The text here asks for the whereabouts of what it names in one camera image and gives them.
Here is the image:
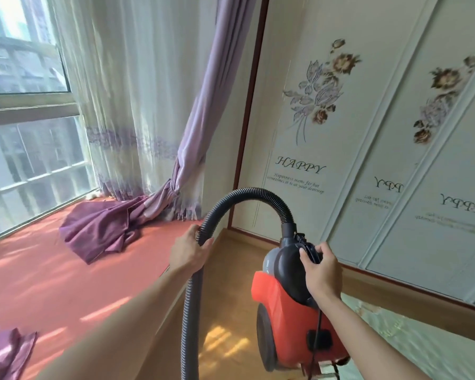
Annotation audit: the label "white framed window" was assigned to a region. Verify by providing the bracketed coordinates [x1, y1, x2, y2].
[0, 0, 100, 246]

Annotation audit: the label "person's right forearm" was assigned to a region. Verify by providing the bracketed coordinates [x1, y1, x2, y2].
[319, 293, 434, 380]

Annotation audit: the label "black corrugated vacuum hose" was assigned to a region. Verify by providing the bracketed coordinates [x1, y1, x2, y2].
[180, 187, 296, 380]

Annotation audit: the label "person's left forearm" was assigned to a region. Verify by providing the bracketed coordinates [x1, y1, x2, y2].
[35, 268, 195, 380]

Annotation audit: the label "person's right hand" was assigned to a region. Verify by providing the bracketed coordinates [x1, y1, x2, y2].
[299, 241, 344, 302]

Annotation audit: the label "red vacuum cleaner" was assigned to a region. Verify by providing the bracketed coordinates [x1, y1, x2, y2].
[251, 223, 351, 375]

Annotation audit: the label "white sheer curtain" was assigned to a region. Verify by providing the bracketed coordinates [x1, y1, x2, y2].
[47, 0, 219, 223]

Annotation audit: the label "person's left hand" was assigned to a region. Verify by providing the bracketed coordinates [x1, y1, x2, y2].
[169, 224, 215, 273]

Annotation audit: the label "black power cord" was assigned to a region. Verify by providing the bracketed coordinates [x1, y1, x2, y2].
[294, 232, 341, 380]

